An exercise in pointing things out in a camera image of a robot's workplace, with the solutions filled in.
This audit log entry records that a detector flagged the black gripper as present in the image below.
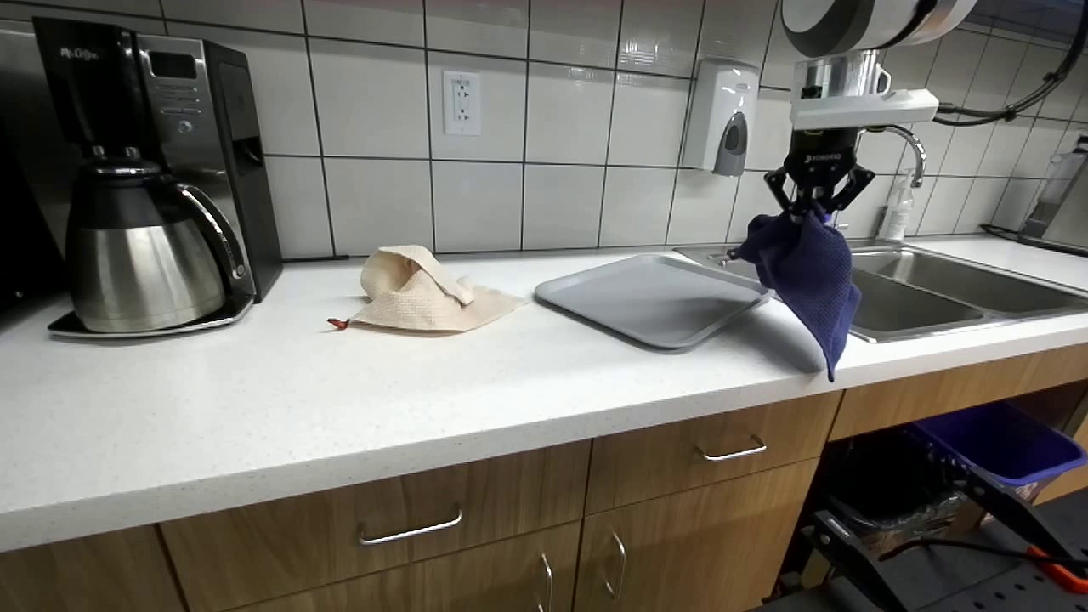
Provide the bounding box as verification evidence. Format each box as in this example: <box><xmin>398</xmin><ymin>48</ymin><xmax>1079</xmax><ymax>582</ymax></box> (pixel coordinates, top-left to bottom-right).
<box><xmin>764</xmin><ymin>129</ymin><xmax>876</xmax><ymax>218</ymax></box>

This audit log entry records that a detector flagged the blue tea towel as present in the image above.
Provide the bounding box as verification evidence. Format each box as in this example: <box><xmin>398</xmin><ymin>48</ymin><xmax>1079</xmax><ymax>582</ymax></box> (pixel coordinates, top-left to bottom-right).
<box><xmin>729</xmin><ymin>202</ymin><xmax>863</xmax><ymax>385</ymax></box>

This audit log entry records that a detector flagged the cream tea towel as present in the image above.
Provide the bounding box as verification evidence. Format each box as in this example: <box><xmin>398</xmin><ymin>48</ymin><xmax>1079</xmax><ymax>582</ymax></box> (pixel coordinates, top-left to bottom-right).
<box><xmin>328</xmin><ymin>241</ymin><xmax>522</xmax><ymax>337</ymax></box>

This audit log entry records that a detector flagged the gray plastic tray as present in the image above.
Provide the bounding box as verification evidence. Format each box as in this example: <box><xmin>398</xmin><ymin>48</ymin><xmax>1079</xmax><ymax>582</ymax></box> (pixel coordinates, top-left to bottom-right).
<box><xmin>532</xmin><ymin>248</ymin><xmax>777</xmax><ymax>353</ymax></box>

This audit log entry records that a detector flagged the clear dish soap bottle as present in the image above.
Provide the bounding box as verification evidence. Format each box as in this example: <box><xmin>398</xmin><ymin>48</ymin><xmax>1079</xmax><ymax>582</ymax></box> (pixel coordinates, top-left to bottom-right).
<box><xmin>876</xmin><ymin>174</ymin><xmax>916</xmax><ymax>244</ymax></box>

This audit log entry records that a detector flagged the chrome gooseneck faucet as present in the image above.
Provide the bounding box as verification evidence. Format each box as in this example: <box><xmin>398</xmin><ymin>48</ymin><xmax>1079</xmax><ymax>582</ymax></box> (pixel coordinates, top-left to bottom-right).
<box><xmin>871</xmin><ymin>119</ymin><xmax>927</xmax><ymax>248</ymax></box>

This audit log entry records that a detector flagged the stainless steel sink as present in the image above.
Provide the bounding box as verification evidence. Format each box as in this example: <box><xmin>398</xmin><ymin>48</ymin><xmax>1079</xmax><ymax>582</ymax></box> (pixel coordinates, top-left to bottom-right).
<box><xmin>689</xmin><ymin>238</ymin><xmax>1088</xmax><ymax>346</ymax></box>

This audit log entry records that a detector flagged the silver countertop appliance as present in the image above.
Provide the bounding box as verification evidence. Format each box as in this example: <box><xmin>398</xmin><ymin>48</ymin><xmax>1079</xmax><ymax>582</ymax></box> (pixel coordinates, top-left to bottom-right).
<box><xmin>984</xmin><ymin>133</ymin><xmax>1088</xmax><ymax>258</ymax></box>

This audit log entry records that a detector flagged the blue plastic bin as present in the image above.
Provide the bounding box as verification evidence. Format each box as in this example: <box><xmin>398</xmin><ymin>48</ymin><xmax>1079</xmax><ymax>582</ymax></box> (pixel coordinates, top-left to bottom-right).
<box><xmin>911</xmin><ymin>403</ymin><xmax>1088</xmax><ymax>503</ymax></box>

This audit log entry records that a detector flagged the wooden base cabinet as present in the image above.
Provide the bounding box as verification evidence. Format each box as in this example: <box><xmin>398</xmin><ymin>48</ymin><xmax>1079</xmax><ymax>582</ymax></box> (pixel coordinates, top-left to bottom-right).
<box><xmin>0</xmin><ymin>345</ymin><xmax>1088</xmax><ymax>612</ymax></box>

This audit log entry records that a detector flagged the black coffee maker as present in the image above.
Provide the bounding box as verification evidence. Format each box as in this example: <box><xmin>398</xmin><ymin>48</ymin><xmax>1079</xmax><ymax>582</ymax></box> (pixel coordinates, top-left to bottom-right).
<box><xmin>32</xmin><ymin>15</ymin><xmax>285</xmax><ymax>342</ymax></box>

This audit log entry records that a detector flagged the stainless steel coffee carafe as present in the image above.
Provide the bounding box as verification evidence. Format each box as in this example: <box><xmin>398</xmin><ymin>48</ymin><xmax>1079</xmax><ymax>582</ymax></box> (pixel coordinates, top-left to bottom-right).
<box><xmin>64</xmin><ymin>164</ymin><xmax>254</xmax><ymax>333</ymax></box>

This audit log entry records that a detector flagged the black microwave oven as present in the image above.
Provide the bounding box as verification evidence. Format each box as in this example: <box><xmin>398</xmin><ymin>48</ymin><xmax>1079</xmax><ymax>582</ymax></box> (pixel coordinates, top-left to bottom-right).
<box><xmin>0</xmin><ymin>27</ymin><xmax>70</xmax><ymax>333</ymax></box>

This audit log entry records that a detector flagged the white wall soap dispenser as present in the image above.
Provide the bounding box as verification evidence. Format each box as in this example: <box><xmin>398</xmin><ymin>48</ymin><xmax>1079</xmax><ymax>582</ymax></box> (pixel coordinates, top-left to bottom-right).
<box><xmin>677</xmin><ymin>61</ymin><xmax>761</xmax><ymax>181</ymax></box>

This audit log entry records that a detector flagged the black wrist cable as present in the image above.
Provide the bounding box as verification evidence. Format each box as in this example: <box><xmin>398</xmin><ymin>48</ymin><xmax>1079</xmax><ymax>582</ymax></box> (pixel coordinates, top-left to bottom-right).
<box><xmin>927</xmin><ymin>21</ymin><xmax>1088</xmax><ymax>129</ymax></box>

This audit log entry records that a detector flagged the blue wall cabinet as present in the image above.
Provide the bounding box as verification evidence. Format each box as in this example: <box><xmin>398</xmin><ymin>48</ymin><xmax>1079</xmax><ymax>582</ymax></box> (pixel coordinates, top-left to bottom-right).
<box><xmin>966</xmin><ymin>0</ymin><xmax>1088</xmax><ymax>48</ymax></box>

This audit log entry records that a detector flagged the silver drawer handle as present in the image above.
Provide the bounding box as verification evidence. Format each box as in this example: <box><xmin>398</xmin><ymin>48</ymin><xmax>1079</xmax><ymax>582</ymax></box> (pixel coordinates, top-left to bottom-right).
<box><xmin>695</xmin><ymin>437</ymin><xmax>771</xmax><ymax>469</ymax></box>
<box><xmin>358</xmin><ymin>508</ymin><xmax>471</xmax><ymax>550</ymax></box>

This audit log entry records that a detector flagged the white wall power outlet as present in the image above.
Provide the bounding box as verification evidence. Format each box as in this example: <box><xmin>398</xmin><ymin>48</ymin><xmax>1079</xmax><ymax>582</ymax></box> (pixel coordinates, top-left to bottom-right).
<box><xmin>443</xmin><ymin>70</ymin><xmax>485</xmax><ymax>140</ymax></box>

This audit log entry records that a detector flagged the black robot stand frame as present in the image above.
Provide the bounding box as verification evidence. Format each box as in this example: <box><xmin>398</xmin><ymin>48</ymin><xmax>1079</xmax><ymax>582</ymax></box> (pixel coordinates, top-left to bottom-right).
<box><xmin>779</xmin><ymin>430</ymin><xmax>1088</xmax><ymax>612</ymax></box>

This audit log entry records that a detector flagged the silver cabinet door handle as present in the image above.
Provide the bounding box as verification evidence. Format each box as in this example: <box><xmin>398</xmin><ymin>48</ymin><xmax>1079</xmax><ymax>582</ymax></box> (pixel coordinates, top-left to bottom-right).
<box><xmin>534</xmin><ymin>548</ymin><xmax>557</xmax><ymax>612</ymax></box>
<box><xmin>599</xmin><ymin>529</ymin><xmax>628</xmax><ymax>599</ymax></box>

